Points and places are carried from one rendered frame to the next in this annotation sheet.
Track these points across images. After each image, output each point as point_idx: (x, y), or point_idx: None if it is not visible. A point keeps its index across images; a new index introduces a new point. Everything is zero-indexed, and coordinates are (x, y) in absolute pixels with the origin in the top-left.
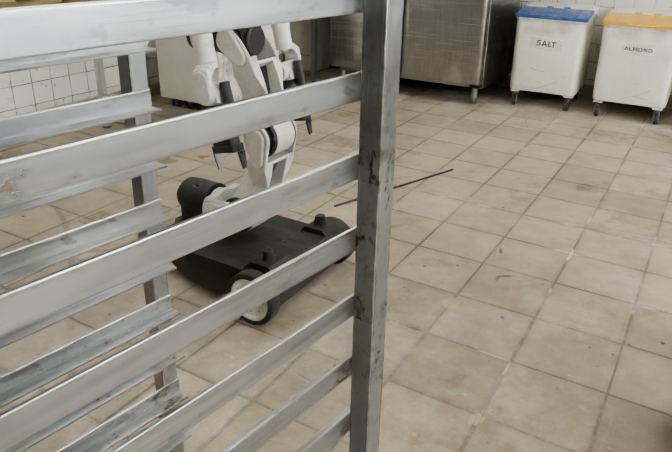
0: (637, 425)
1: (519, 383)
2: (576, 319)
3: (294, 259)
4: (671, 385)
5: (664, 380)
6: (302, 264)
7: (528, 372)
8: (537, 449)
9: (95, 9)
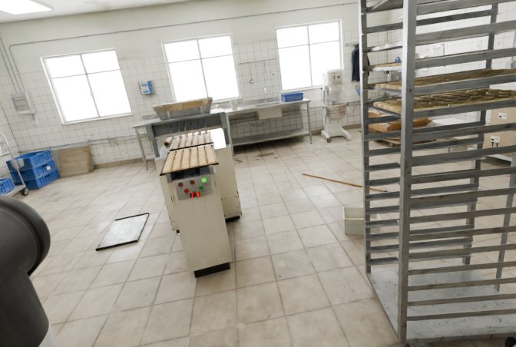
0: (209, 284)
1: (205, 324)
2: (133, 328)
3: (388, 147)
4: (177, 284)
5: (175, 286)
6: (385, 150)
7: (194, 325)
8: (243, 301)
9: (425, 94)
